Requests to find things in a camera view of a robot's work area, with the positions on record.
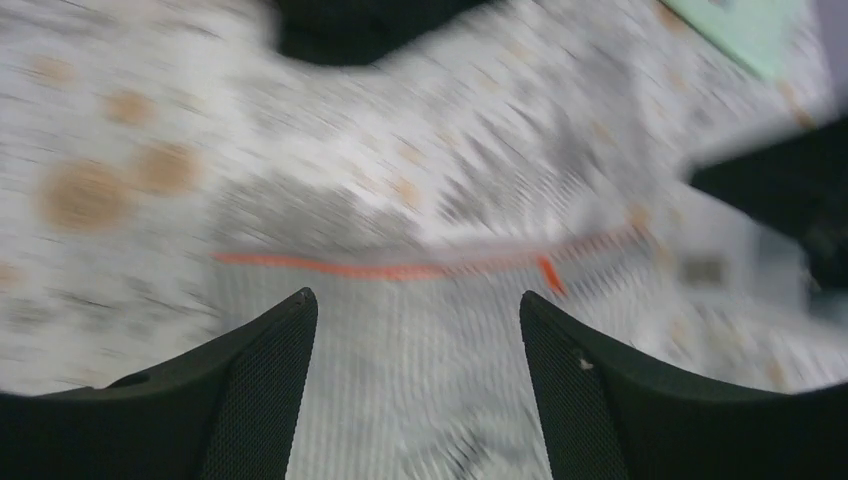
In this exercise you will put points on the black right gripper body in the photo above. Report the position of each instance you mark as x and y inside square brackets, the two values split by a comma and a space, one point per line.
[796, 186]

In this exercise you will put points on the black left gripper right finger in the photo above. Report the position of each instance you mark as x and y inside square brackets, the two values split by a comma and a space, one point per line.
[609, 411]

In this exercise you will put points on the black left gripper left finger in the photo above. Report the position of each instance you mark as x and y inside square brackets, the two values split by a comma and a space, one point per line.
[227, 409]

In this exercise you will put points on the grey striped underwear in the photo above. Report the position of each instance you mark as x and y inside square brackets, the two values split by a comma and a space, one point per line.
[421, 373]

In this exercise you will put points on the clear plastic organizer box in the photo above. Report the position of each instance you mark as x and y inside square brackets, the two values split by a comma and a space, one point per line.
[717, 255]

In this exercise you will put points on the mint green printed cloth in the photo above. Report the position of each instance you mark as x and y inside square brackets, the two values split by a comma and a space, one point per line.
[755, 34]

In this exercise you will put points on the floral table cloth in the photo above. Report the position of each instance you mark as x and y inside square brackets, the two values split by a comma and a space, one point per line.
[143, 140]

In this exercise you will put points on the black crumpled garment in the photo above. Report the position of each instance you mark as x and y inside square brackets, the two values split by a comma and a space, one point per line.
[358, 32]

